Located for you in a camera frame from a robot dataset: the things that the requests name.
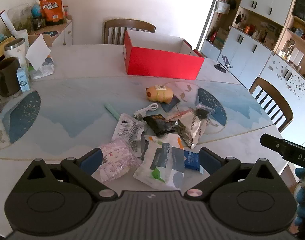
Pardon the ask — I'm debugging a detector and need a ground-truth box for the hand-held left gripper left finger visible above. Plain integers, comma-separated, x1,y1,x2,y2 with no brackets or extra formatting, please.
25,148,118,200

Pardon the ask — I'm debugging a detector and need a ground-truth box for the small black crumpled wrapper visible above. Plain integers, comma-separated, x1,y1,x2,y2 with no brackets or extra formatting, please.
195,106,214,120

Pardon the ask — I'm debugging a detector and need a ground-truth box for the dark blue card holder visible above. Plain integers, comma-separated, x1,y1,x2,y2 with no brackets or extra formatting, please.
160,95,180,112

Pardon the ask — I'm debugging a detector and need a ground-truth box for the silver foil snack packet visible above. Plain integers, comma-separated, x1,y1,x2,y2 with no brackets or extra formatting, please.
177,110,208,150

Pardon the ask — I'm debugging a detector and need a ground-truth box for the black snack wrapper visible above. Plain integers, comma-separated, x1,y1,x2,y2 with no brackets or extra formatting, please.
143,114,177,137

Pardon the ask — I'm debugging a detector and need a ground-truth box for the red cardboard box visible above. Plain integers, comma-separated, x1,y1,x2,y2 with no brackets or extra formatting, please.
123,30,205,80

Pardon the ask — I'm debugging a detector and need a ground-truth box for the person's right hand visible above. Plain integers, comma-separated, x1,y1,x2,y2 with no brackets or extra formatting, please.
294,166,305,227

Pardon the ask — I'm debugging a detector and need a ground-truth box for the clear plastic container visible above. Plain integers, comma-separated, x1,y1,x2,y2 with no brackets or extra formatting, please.
7,4,34,32

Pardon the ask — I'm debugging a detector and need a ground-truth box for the orange snack bag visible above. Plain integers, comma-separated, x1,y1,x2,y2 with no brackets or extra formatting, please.
39,0,65,26

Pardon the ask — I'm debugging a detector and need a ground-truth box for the white snack bag dark label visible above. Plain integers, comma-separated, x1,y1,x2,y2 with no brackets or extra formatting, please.
133,134,185,190

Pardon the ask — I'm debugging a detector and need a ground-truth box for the white wooden sideboard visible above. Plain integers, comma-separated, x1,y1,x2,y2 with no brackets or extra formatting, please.
27,17,73,48

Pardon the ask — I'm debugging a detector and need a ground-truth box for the clear printed plastic wrapper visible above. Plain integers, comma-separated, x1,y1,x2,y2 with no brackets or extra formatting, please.
112,113,146,153

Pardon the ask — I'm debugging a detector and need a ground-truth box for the white hanging bag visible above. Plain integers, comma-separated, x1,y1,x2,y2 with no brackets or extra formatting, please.
216,0,230,13

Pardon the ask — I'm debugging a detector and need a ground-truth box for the white paper roll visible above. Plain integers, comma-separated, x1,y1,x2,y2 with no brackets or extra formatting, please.
0,10,18,38

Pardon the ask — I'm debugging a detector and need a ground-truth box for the dark jar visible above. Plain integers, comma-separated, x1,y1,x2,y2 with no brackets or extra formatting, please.
32,16,46,30

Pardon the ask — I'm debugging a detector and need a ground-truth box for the white wall cabinet unit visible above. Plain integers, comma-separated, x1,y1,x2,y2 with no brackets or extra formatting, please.
200,0,305,143

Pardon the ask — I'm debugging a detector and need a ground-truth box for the white marbled desktop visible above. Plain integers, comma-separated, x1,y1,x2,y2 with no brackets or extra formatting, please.
0,44,290,230

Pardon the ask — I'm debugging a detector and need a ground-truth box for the brown wooden chair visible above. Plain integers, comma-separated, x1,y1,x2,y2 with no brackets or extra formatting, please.
249,77,294,133
104,19,156,45

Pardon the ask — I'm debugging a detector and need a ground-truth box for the red white chopstick sleeve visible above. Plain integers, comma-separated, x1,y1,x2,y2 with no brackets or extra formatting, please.
167,110,193,119

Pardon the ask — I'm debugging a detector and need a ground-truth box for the mint green stick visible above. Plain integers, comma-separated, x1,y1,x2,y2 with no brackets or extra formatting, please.
104,103,120,121

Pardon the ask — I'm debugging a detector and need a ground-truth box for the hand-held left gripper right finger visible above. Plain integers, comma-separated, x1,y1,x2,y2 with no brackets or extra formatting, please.
184,147,280,200

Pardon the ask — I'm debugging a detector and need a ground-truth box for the orange pig squishy toy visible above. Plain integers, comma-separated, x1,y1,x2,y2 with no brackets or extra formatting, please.
145,85,173,103

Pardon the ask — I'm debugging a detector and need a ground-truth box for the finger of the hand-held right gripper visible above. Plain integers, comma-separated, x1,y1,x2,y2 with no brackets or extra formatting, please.
259,133,284,155

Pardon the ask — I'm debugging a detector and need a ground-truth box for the white scissors-like clip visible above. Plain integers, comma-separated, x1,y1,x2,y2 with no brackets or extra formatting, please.
134,103,158,118

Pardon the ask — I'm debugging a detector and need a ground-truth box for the clear plastic tissue pack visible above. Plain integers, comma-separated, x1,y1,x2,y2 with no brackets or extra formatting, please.
26,34,55,80

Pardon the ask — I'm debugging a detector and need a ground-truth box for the dark brown mug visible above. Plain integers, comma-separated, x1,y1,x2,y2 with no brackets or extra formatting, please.
0,57,21,97

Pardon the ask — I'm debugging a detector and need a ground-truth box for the white steel tumbler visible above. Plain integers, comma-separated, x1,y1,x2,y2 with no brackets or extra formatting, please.
4,38,28,68

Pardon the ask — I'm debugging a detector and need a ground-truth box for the grey phone stand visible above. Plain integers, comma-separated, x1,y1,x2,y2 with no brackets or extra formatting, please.
221,55,234,68

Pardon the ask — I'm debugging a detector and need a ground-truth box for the small light blue box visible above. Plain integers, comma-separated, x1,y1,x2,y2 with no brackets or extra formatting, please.
17,68,30,92

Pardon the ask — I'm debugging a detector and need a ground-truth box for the blue snack packet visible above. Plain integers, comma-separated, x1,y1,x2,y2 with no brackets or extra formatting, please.
184,150,204,173

